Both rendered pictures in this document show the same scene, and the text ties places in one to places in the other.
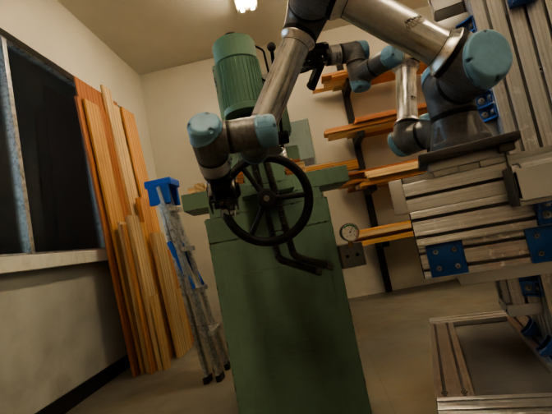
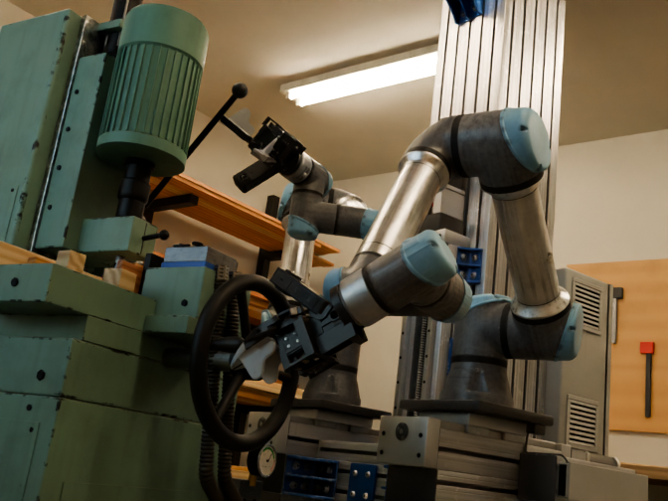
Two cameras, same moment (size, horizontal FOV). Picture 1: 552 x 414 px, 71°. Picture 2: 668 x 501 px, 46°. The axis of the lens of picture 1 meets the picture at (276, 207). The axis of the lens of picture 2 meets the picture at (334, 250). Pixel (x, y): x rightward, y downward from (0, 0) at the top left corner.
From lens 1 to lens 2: 1.10 m
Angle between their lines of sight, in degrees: 55
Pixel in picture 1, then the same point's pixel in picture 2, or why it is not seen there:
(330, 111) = not seen: outside the picture
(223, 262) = (70, 446)
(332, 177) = not seen: hidden behind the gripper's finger
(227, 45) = (187, 33)
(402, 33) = (541, 262)
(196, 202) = (74, 293)
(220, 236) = (85, 386)
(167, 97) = not seen: outside the picture
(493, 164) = (513, 441)
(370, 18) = (530, 227)
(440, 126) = (480, 371)
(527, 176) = (576, 473)
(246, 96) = (180, 138)
